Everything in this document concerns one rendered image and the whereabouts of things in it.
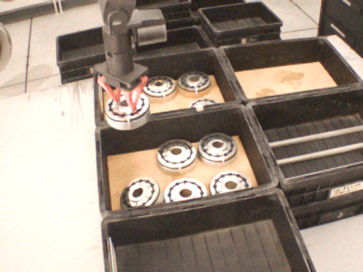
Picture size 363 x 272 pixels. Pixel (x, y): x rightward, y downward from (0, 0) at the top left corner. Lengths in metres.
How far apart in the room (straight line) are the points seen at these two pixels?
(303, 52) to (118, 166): 0.76
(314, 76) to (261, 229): 0.65
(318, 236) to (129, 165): 0.55
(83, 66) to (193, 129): 1.07
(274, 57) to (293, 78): 0.10
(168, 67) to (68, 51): 1.08
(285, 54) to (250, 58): 0.13
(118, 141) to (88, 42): 1.28
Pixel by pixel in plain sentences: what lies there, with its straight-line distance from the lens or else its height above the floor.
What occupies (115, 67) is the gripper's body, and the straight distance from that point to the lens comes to 0.88.
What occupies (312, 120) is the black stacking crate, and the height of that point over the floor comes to 0.84.
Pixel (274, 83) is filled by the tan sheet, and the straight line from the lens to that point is 1.40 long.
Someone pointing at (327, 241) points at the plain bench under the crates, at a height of 0.70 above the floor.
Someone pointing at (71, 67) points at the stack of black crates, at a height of 0.55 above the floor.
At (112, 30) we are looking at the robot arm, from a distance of 0.81.
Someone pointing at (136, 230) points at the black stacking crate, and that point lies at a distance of 0.93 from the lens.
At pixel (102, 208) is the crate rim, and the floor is 0.93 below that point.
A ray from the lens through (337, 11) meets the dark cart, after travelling 2.67.
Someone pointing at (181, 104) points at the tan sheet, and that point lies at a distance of 1.30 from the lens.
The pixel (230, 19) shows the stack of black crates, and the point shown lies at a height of 0.50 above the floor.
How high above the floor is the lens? 1.64
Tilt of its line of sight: 41 degrees down
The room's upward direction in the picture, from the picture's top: 4 degrees counter-clockwise
